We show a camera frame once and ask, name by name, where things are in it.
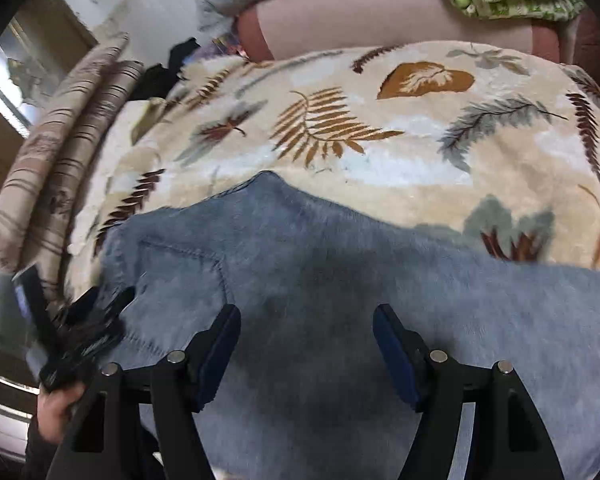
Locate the striped beige cushion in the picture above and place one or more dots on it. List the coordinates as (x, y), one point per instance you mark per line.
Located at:
(45, 145)
(75, 170)

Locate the metal window frame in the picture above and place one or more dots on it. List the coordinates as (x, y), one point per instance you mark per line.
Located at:
(2, 85)

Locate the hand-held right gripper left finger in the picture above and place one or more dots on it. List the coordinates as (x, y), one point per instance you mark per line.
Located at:
(219, 360)

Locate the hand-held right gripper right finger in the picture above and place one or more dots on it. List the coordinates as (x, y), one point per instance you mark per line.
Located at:
(396, 360)

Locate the black cloth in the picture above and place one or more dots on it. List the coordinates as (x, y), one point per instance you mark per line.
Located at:
(155, 80)

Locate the pink pillow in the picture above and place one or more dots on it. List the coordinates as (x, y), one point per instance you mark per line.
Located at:
(380, 20)

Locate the person's left forearm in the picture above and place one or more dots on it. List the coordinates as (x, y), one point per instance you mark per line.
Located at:
(36, 457)

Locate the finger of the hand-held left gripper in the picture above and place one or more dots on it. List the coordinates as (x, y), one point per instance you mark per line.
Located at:
(111, 305)

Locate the leaf printed blanket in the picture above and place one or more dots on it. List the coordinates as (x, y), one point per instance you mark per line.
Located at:
(380, 160)

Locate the person's left hand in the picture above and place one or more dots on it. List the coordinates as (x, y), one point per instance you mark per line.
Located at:
(54, 410)

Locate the colourful printed cloth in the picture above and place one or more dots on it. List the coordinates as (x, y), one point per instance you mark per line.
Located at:
(225, 44)

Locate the blue denim pants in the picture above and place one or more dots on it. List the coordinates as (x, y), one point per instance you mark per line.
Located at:
(330, 265)

